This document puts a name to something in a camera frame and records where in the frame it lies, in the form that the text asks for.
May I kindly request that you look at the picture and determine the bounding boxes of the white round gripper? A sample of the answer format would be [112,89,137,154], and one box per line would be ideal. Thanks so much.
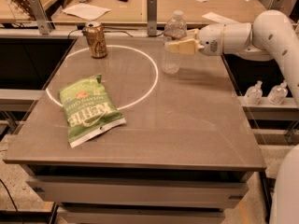
[164,24,224,56]

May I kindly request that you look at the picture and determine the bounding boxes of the clear plastic water bottle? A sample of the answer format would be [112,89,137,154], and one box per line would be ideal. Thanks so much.
[162,10,187,75]

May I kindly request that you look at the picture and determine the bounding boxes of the green kettle chip bag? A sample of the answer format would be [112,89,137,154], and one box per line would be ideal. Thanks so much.
[59,75,126,147]

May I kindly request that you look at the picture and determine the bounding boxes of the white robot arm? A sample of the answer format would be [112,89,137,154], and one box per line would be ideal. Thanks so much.
[164,10,299,224]

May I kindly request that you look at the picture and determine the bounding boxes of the left sanitizer pump bottle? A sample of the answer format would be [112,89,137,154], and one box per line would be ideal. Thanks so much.
[244,80,263,105]

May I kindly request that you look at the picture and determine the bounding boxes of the sanitizer pump bottle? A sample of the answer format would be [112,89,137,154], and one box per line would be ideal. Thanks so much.
[267,81,288,105]
[244,80,263,105]

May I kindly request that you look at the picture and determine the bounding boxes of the right sanitizer pump bottle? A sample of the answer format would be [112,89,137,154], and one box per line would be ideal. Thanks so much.
[267,81,288,105]

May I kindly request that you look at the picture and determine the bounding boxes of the white paper sheet right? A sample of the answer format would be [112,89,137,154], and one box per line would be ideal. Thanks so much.
[202,12,237,24]

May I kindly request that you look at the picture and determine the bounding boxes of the gold soda can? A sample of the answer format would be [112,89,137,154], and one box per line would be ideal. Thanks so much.
[82,21,107,59]

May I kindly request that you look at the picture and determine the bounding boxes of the white paper sheet left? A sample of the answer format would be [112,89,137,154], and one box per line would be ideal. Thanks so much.
[63,3,110,21]

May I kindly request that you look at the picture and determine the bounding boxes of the white drawer cabinet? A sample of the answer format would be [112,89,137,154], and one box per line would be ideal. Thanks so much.
[27,175,249,224]

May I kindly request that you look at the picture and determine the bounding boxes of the grey metal bracket middle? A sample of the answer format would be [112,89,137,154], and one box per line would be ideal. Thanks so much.
[147,0,157,36]

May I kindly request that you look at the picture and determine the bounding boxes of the grey metal bracket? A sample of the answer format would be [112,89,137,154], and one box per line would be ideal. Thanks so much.
[147,0,157,36]
[28,0,53,35]
[268,0,284,10]

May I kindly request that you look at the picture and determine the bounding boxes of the black cable on rail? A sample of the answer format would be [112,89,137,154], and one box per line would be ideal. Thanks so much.
[67,28,166,39]

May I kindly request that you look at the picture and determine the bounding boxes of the grey metal bracket right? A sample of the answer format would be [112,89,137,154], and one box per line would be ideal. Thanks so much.
[268,0,284,10]

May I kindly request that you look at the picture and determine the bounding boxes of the grey metal bracket left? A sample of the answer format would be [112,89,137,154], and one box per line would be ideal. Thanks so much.
[28,0,53,35]

